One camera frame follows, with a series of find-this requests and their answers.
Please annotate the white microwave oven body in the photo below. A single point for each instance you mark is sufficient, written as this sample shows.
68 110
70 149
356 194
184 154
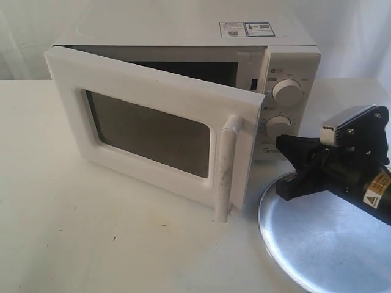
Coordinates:
250 45

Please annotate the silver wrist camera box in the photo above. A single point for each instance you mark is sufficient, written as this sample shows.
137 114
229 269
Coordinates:
332 130

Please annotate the white control knob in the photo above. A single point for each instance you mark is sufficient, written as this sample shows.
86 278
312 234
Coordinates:
287 93
277 126

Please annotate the upper white control knob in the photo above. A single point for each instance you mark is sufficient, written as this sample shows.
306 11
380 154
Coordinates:
287 93

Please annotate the shiny steel bowl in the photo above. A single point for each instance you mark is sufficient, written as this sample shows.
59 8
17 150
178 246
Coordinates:
323 243

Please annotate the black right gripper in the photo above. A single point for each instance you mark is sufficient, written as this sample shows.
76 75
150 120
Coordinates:
338 170

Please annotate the white microwave door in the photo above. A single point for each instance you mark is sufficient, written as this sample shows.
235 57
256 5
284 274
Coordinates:
188 136

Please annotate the lower white control knob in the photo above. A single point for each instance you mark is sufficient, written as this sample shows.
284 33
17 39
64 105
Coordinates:
277 126

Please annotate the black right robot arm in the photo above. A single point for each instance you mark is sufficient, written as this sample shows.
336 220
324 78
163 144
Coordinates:
376 198

